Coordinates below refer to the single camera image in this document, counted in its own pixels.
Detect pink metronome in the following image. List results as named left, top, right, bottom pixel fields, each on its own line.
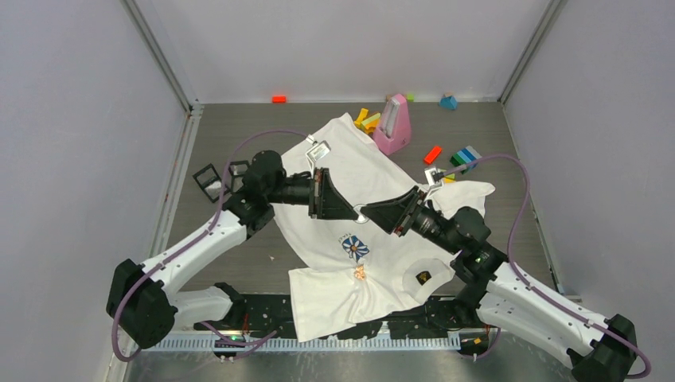
left=373, top=94, right=412, bottom=155

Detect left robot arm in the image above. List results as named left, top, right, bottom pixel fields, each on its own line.
left=106, top=150, right=359, bottom=349

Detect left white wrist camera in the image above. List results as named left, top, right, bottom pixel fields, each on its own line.
left=305, top=134, right=331, bottom=172

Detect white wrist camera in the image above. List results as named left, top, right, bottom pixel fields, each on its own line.
left=305, top=134, right=331, bottom=172
left=424, top=166, right=445, bottom=201

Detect wood and green blocks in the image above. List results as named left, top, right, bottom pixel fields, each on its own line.
left=385, top=93, right=415, bottom=102

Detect yellow arch block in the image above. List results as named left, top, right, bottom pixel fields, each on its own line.
left=353, top=108, right=369, bottom=130

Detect green blue stacked bricks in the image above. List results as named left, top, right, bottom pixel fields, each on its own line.
left=449, top=146, right=482, bottom=174

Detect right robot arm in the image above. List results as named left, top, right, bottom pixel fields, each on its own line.
left=361, top=188, right=641, bottom=381

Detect blue wooden house block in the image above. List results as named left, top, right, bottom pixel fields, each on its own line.
left=439, top=92, right=458, bottom=111

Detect gold leaf brooch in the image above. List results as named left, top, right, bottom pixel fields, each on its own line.
left=353, top=265, right=366, bottom=281

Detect white perforated cable duct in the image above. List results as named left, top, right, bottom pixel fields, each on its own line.
left=148, top=333, right=461, bottom=353

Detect white t-shirt with daisy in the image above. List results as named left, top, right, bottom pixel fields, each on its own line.
left=271, top=112, right=496, bottom=343

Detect red-orange flat block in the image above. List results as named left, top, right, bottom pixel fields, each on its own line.
left=423, top=146, right=443, bottom=165

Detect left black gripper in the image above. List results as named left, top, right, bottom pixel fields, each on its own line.
left=266, top=168, right=357, bottom=220

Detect orange block by metronome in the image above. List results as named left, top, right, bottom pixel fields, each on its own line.
left=361, top=123, right=377, bottom=134

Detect light green long block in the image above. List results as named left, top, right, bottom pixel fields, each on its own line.
left=363, top=113, right=381, bottom=125

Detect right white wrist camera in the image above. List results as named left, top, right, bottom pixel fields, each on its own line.
left=424, top=166, right=445, bottom=201

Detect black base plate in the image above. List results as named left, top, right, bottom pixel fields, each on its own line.
left=211, top=294, right=497, bottom=340

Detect empty black display box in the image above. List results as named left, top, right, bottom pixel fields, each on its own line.
left=228, top=161, right=250, bottom=193

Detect black display box with coin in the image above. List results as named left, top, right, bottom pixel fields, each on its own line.
left=192, top=163, right=229, bottom=203

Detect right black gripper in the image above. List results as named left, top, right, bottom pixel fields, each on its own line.
left=361, top=185, right=462, bottom=255

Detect round gold coin brooch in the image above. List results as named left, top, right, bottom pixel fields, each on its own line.
left=353, top=205, right=369, bottom=224

